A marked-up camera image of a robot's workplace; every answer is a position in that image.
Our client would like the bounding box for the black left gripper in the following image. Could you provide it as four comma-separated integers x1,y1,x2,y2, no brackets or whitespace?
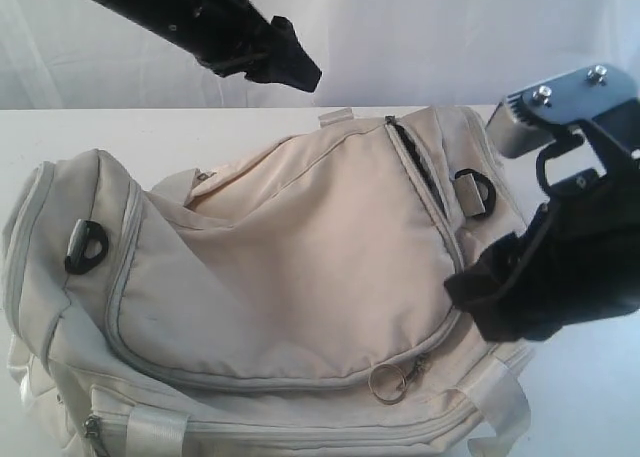
164,0,321,93

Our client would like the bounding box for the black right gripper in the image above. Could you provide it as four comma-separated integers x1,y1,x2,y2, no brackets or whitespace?
444,121,639,342

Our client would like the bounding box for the metal zipper pull key ring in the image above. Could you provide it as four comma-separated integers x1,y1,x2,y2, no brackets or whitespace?
368,355,433,407

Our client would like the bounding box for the cream fabric duffel bag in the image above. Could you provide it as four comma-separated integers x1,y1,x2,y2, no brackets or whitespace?
2,107,530,456

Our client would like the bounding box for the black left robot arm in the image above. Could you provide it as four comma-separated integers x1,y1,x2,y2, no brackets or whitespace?
91,0,322,93

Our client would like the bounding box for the white backdrop curtain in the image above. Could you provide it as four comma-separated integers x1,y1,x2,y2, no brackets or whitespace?
1,0,639,110

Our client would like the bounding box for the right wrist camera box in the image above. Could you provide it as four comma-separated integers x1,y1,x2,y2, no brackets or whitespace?
486,63,639,159

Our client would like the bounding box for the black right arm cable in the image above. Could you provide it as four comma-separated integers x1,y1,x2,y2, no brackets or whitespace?
534,131,586,203

